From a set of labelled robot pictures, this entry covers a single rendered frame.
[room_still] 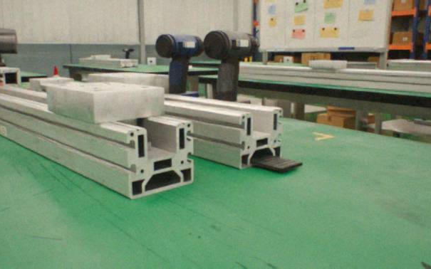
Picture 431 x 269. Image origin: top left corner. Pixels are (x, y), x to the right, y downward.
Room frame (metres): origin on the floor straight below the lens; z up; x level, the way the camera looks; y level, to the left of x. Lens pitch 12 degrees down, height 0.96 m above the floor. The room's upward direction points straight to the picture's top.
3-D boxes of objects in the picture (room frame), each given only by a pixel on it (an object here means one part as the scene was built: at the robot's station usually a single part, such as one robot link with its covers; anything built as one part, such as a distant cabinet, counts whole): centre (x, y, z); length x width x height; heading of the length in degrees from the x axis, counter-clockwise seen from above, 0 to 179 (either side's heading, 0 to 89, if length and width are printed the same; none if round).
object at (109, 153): (0.80, 0.34, 0.82); 0.80 x 0.10 x 0.09; 43
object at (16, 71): (2.04, 1.04, 0.83); 0.11 x 0.10 x 0.10; 136
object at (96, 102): (0.62, 0.17, 0.87); 0.16 x 0.11 x 0.07; 43
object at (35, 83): (1.25, 0.51, 0.83); 0.12 x 0.09 x 0.10; 133
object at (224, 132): (0.93, 0.20, 0.82); 0.80 x 0.10 x 0.09; 43
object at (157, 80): (0.93, 0.20, 0.87); 0.16 x 0.11 x 0.07; 43
